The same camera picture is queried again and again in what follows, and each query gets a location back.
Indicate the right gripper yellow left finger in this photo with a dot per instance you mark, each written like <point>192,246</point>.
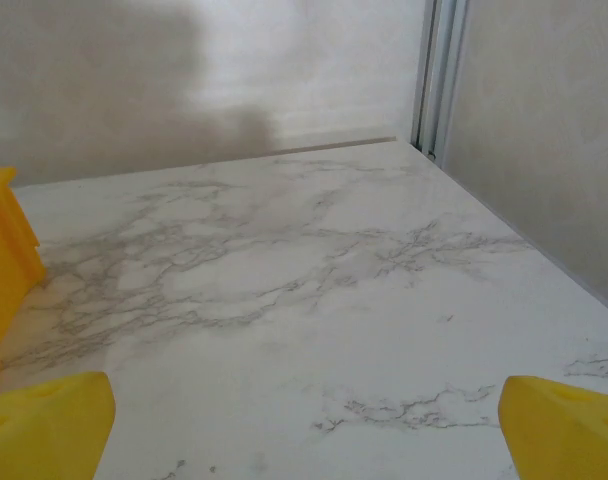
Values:
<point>44,435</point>

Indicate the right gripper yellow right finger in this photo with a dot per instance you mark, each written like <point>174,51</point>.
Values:
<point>569,440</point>

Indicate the yellow plastic bin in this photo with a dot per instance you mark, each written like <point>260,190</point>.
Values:
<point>4,260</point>

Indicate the aluminium frame post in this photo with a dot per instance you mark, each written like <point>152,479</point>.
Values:
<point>441,75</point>

